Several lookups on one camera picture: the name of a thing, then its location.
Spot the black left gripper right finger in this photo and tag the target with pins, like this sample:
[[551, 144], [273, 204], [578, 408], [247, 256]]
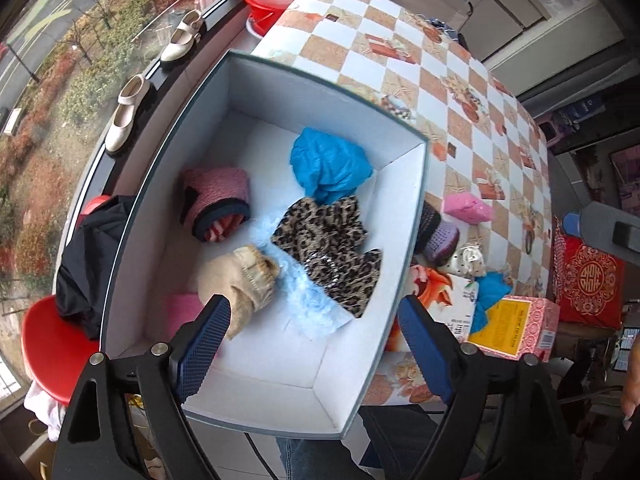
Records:
[[529, 438]]

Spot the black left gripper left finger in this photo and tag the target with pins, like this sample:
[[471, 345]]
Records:
[[97, 437]]

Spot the beige knitted cloth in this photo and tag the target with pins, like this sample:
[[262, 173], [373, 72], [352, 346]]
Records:
[[246, 277]]

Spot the pink knitted sock roll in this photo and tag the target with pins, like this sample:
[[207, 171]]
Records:
[[215, 202]]

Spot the leopard print scrunchie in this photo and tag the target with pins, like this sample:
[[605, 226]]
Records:
[[327, 241]]

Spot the blue mesh cloth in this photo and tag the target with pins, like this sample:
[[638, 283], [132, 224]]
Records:
[[328, 167]]

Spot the blue plastic cover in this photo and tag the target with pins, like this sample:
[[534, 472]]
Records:
[[491, 289]]

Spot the grey-green storage box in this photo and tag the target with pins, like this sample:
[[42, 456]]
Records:
[[301, 366]]

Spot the red plastic stool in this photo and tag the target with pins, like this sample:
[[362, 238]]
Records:
[[57, 350]]

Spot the black jacket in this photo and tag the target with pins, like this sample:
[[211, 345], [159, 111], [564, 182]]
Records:
[[86, 264]]

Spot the pink patterned tissue box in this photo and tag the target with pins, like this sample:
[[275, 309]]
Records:
[[519, 325]]

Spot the white bag orange print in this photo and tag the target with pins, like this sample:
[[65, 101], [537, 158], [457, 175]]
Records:
[[449, 299]]

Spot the light blue fluffy pompom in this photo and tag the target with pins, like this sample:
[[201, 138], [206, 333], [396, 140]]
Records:
[[313, 312]]

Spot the white satin scrunchie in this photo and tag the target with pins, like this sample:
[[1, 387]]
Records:
[[466, 262]]

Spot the red embroidered cushion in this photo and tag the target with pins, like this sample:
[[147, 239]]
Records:
[[587, 283]]

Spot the purple knitted hat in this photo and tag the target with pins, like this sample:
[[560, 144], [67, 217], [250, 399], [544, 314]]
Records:
[[437, 239]]

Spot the pink sponge block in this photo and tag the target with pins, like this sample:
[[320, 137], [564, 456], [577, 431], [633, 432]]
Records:
[[468, 208]]

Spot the cream shoe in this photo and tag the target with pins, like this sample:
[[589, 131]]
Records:
[[129, 101], [186, 35]]

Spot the checkered patterned tablecloth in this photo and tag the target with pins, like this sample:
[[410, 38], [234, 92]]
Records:
[[483, 141]]

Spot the red plastic basin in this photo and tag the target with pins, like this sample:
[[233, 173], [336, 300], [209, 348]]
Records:
[[262, 17]]

